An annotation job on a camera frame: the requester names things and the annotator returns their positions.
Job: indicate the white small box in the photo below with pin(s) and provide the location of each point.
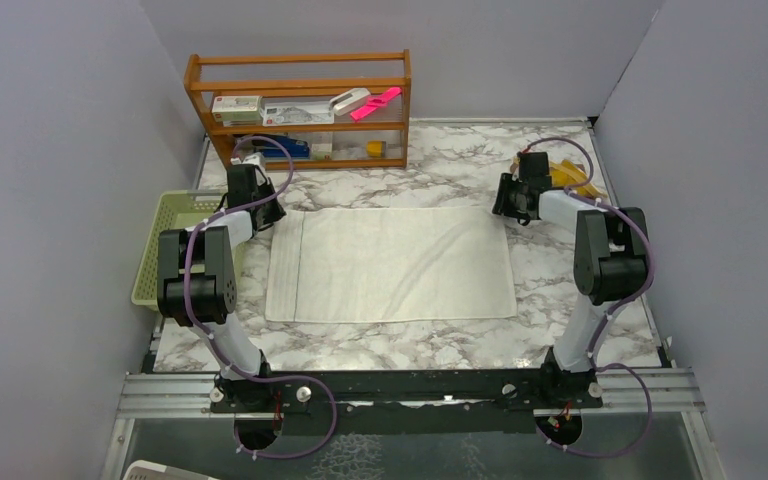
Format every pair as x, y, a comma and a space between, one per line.
321, 146

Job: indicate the white stapler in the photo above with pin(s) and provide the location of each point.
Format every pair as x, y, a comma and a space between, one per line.
349, 101

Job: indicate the yellow small object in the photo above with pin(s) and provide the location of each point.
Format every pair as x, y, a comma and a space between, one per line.
376, 149

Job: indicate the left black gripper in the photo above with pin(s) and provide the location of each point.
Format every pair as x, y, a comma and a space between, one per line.
276, 213

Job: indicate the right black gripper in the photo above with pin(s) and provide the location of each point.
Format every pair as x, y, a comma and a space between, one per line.
503, 207

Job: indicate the white towel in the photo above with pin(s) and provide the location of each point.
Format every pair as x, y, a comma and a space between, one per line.
377, 265

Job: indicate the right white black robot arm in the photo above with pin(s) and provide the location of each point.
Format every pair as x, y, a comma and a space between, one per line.
611, 263

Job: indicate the blue stapler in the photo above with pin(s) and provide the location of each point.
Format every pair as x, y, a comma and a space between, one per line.
272, 146

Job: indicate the green plastic basket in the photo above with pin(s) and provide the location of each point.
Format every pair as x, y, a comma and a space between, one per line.
216, 256

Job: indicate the white flat package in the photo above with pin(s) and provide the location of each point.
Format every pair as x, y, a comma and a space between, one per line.
296, 113

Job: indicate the brown yellow folded towels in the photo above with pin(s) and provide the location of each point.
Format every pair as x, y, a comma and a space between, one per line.
576, 177

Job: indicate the white green box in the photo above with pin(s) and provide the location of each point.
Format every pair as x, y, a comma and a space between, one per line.
237, 109

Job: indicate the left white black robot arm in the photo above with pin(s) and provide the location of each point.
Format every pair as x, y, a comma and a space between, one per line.
237, 355

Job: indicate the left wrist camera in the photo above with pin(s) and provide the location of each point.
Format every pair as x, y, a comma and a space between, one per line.
256, 159

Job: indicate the pink plastic tool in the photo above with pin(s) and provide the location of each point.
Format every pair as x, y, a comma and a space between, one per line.
375, 103

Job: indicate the wooden shelf rack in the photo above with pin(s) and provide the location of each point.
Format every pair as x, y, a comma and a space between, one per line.
317, 77

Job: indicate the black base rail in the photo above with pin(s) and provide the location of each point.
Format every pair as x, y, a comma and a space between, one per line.
402, 401

